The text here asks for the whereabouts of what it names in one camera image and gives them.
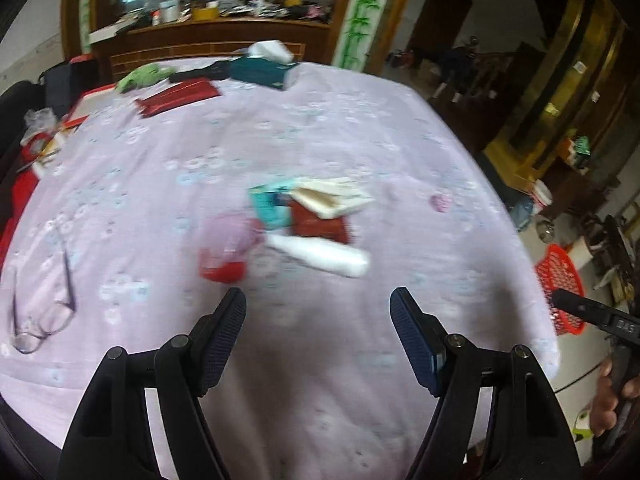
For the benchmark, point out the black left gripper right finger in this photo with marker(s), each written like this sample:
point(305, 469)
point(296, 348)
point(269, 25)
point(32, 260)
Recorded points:
point(527, 434)

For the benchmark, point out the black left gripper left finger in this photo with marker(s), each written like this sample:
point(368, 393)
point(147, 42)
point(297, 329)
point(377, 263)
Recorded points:
point(110, 435)

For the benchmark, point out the purple and red wrapper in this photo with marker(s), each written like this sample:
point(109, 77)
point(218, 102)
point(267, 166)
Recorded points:
point(226, 243)

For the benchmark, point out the white spray bottle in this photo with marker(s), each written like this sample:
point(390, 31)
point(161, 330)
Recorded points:
point(322, 254)

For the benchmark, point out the teal tissue pack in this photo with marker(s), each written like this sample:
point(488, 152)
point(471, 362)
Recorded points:
point(272, 202)

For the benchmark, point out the dark red snack wrapper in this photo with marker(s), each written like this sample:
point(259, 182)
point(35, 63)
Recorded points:
point(305, 223)

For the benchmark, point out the long white cardboard box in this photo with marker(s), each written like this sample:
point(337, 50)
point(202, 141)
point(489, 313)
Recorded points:
point(330, 198)

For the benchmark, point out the red mesh trash basket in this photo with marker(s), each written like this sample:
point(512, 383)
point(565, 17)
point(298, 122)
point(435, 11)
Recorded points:
point(556, 270)

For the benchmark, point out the person's right hand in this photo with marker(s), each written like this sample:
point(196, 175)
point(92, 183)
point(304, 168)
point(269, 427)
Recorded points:
point(602, 412)

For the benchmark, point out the metal kettle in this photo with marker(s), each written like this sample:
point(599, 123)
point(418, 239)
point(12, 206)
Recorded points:
point(545, 230)

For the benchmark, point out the eyeglasses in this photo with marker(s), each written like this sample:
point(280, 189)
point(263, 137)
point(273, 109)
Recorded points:
point(30, 330)

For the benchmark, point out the white plastic bucket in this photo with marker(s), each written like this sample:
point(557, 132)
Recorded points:
point(541, 196)

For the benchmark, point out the small purple wrapper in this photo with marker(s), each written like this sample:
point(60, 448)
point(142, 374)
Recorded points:
point(441, 202)

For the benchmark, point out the red cloth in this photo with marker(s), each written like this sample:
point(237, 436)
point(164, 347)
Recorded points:
point(18, 182)

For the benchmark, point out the purple floral bed sheet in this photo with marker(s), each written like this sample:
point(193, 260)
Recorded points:
point(317, 385)

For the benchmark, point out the red white flat box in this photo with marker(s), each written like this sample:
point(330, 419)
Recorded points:
point(89, 103)

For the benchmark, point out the green cloth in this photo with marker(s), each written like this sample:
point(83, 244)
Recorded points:
point(144, 76)

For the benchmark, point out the black remote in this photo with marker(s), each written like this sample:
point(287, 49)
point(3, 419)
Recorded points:
point(218, 70)

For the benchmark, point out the teal tissue box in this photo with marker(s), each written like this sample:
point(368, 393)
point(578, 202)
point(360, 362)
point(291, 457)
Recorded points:
point(267, 63)

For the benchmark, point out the wooden headboard cabinet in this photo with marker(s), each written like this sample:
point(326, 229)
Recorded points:
point(119, 55)

